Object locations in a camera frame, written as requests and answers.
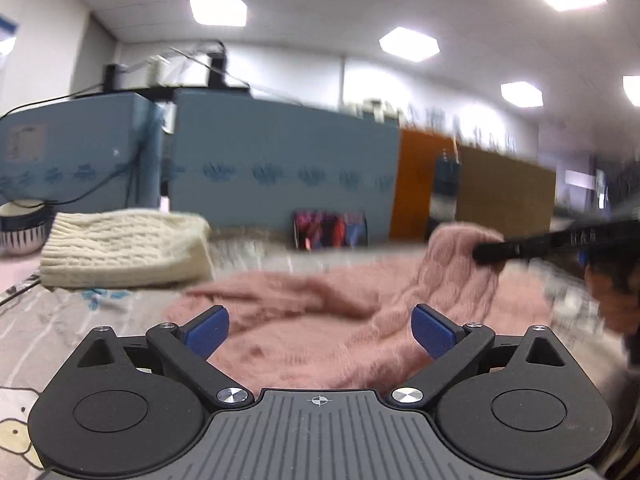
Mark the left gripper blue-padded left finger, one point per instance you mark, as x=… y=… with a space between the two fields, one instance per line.
x=184 y=352

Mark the smartphone playing video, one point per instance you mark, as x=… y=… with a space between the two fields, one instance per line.
x=321 y=229

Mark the black and white bowl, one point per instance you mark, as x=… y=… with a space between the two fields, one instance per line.
x=25 y=226

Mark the orange board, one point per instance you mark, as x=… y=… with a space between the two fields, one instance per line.
x=418 y=152

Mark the small blue foam board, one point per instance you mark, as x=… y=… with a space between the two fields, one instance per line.
x=93 y=154

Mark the cream knitted folded sweater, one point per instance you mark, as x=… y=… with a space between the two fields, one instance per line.
x=127 y=248

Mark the large blue foam board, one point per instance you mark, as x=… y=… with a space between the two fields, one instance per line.
x=240 y=161

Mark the brown cardboard board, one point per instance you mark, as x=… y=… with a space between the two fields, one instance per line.
x=508 y=195

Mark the dark blue thermos bottle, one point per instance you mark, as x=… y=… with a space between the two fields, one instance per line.
x=444 y=195

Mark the person's right hand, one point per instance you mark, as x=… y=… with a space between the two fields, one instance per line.
x=619 y=310

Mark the pink knitted sweater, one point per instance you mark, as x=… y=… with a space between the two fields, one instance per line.
x=349 y=328

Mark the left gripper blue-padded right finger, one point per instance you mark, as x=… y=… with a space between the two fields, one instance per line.
x=456 y=352

